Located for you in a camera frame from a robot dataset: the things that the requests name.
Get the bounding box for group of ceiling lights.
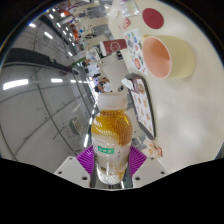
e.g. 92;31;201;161
2;9;96;148

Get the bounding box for person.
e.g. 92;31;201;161
94;79;114;94

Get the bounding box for colourful sticker sheet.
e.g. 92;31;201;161
123;27;149;76

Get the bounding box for yellow cup with pink inside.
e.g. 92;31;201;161
142;34;196;80

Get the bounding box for dark food tray with liner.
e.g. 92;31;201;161
128;77;157;140

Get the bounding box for clear white-capped drink bottle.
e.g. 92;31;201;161
90;91;134;186

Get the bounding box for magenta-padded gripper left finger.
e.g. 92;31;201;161
53;144;98;188

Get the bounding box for flat round red coaster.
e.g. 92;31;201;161
142;7;165;30

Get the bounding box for cream plastic chair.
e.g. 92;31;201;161
100;59;130;94

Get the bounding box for ceiling air conditioner unit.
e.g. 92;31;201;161
69;116;83;136

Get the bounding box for group of cream chairs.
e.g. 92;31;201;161
64;0;116;68

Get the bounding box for white crumpled napkin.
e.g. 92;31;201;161
120;77;134;92

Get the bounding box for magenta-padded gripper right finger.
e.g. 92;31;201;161
121;145;168;189

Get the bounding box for clear plastic food bag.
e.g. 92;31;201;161
143;139;164;158

